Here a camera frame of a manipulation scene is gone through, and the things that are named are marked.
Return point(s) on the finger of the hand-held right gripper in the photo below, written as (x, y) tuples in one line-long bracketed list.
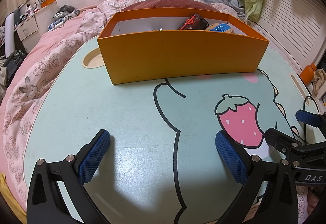
[(282, 141), (308, 117)]

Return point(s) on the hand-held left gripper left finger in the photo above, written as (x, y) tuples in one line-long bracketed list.
[(94, 155)]

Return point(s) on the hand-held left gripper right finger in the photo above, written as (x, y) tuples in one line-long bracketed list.
[(230, 155)]

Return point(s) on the orange cardboard box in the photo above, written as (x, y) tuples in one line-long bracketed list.
[(178, 55)]

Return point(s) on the dark red embossed case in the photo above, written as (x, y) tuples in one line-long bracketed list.
[(197, 24)]

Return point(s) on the beige cloth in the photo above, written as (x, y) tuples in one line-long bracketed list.
[(319, 81)]

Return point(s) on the orange bottle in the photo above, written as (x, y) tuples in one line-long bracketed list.
[(307, 73)]

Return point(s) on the mint cartoon lap table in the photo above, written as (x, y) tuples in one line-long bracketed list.
[(114, 112)]

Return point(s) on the yellow cloth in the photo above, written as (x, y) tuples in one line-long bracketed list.
[(10, 193)]

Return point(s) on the white slatted wardrobe door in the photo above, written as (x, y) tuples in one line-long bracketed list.
[(287, 17)]

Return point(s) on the pink floral duvet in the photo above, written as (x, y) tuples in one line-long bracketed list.
[(51, 61)]

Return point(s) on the black bag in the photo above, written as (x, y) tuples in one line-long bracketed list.
[(14, 63)]

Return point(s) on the pink bed sheet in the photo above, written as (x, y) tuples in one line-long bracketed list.
[(56, 35)]

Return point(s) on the white blue bottle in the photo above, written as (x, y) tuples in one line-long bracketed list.
[(56, 26)]

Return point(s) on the white nightstand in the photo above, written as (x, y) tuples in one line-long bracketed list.
[(25, 30)]

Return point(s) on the blue white patterned pouch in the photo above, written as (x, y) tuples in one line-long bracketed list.
[(73, 13)]

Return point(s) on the grey knitted item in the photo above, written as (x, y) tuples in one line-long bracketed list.
[(66, 8)]

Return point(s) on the small orange box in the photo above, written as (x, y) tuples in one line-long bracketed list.
[(48, 1)]

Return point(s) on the dark red ribbed pillow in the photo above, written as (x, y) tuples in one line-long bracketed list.
[(165, 3)]

